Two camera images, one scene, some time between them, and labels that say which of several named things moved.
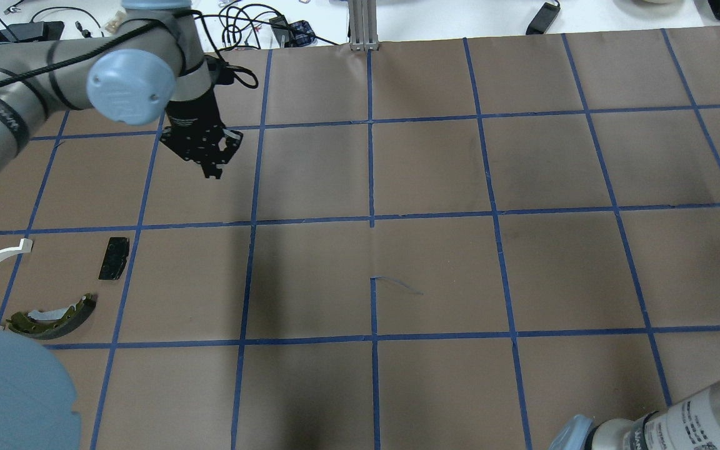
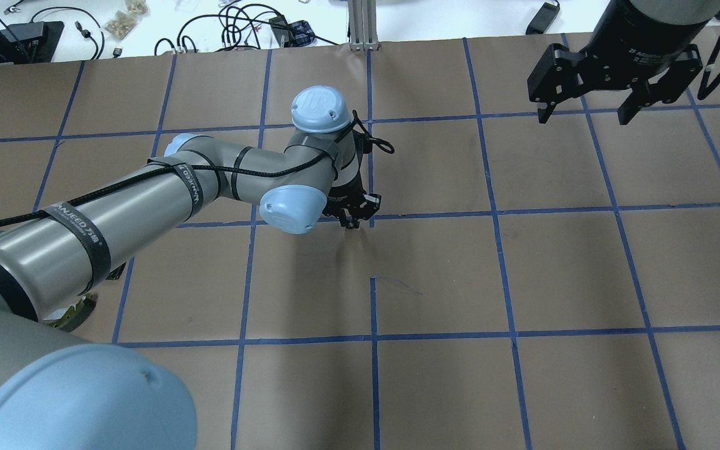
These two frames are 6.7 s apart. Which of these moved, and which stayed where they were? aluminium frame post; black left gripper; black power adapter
Moved: black left gripper
Stayed: aluminium frame post; black power adapter
